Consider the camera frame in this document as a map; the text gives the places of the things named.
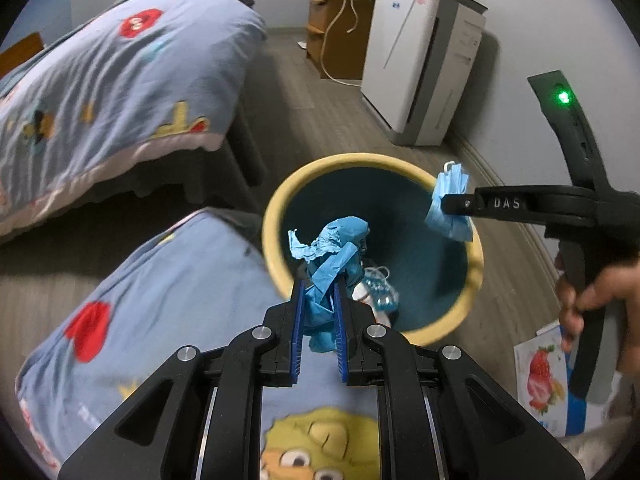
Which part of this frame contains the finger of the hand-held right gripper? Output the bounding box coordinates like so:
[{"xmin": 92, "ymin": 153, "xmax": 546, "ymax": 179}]
[{"xmin": 441, "ymin": 190, "xmax": 482, "ymax": 219}]

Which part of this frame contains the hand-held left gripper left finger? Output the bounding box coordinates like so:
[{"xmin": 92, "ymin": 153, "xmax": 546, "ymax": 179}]
[{"xmin": 57, "ymin": 277, "xmax": 306, "ymax": 480}]

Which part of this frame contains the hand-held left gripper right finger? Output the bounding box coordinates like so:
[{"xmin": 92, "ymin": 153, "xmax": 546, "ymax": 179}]
[{"xmin": 332, "ymin": 280, "xmax": 586, "ymax": 480}]

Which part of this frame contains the strawberry print book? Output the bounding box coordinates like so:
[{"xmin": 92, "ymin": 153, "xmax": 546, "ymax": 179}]
[{"xmin": 514, "ymin": 319, "xmax": 617, "ymax": 438}]

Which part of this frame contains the white cable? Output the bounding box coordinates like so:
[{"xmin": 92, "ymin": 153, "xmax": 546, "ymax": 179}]
[{"xmin": 320, "ymin": 0, "xmax": 364, "ymax": 86}]

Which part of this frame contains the blue paper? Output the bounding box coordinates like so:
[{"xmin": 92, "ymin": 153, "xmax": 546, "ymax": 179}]
[{"xmin": 287, "ymin": 216, "xmax": 371, "ymax": 354}]

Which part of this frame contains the yellow rimmed blue waste bin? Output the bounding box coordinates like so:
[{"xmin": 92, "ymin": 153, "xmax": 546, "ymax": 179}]
[{"xmin": 261, "ymin": 152, "xmax": 485, "ymax": 348}]

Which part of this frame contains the white tissue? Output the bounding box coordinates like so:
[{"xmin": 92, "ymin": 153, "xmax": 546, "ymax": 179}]
[{"xmin": 352, "ymin": 285, "xmax": 394, "ymax": 328}]

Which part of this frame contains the blue face mask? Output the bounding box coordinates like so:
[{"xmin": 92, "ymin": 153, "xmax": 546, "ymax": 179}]
[{"xmin": 424, "ymin": 161, "xmax": 474, "ymax": 244}]

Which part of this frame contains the wooden nightstand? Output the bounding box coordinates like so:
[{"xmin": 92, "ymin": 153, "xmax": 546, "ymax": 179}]
[{"xmin": 306, "ymin": 0, "xmax": 376, "ymax": 81}]

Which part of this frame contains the person's right hand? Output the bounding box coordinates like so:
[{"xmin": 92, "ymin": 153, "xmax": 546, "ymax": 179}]
[{"xmin": 554, "ymin": 252, "xmax": 640, "ymax": 373}]

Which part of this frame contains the wooden headboard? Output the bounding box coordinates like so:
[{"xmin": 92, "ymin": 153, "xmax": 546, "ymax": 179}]
[{"xmin": 0, "ymin": 31, "xmax": 46, "ymax": 79}]

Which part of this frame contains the crushed clear plastic bottle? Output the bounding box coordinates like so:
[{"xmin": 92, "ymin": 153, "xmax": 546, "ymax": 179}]
[{"xmin": 361, "ymin": 266, "xmax": 401, "ymax": 312}]

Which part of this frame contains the white air purifier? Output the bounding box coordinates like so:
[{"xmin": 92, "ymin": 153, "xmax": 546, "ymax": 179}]
[{"xmin": 360, "ymin": 0, "xmax": 488, "ymax": 147}]

